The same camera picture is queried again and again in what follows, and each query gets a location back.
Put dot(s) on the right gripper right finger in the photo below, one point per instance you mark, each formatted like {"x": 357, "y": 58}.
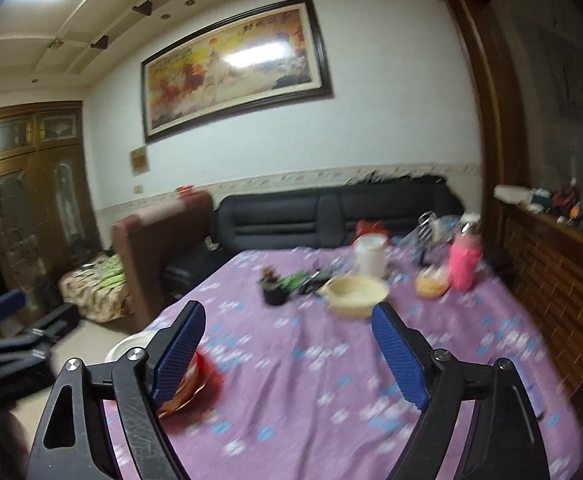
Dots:
{"x": 481, "y": 411}

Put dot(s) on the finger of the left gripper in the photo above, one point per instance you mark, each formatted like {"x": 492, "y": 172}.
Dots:
{"x": 46, "y": 332}
{"x": 11, "y": 303}

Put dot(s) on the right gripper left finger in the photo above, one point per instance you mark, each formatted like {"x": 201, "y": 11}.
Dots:
{"x": 73, "y": 440}

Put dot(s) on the red gold-rimmed plate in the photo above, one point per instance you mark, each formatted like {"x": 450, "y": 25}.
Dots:
{"x": 200, "y": 377}

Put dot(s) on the white foam bowl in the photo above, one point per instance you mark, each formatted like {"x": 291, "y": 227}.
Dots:
{"x": 138, "y": 340}

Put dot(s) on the patterned bed cushion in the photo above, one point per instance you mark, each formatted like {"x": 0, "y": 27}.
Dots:
{"x": 99, "y": 289}

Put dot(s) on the wooden glass door cabinet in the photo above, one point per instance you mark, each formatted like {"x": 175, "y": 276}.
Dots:
{"x": 47, "y": 222}

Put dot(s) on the brown armchair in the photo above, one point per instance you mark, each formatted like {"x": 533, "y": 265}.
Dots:
{"x": 150, "y": 238}

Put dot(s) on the bag of yellow food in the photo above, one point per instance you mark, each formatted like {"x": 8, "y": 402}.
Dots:
{"x": 432, "y": 282}

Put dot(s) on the wooden side counter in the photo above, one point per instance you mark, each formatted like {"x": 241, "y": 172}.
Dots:
{"x": 545, "y": 265}

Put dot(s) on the purple floral tablecloth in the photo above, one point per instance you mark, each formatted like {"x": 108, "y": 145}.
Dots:
{"x": 306, "y": 394}

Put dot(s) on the pink sleeved bottle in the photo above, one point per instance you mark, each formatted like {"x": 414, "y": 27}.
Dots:
{"x": 465, "y": 252}

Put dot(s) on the black grinder with wooden knob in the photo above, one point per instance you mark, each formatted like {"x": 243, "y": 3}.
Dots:
{"x": 274, "y": 287}

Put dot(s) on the white plastic jar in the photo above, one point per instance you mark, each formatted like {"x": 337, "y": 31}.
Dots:
{"x": 370, "y": 253}

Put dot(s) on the black electronic device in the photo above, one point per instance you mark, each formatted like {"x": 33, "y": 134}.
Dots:
{"x": 314, "y": 281}

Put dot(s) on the red plastic bag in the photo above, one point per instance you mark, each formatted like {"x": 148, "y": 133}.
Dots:
{"x": 371, "y": 227}

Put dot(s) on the black leather sofa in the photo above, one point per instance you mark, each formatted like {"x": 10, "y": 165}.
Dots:
{"x": 310, "y": 217}

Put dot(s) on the framed horse painting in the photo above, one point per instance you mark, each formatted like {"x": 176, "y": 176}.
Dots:
{"x": 260, "y": 57}

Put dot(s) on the yellow wall notice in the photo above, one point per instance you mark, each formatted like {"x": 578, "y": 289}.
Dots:
{"x": 139, "y": 161}

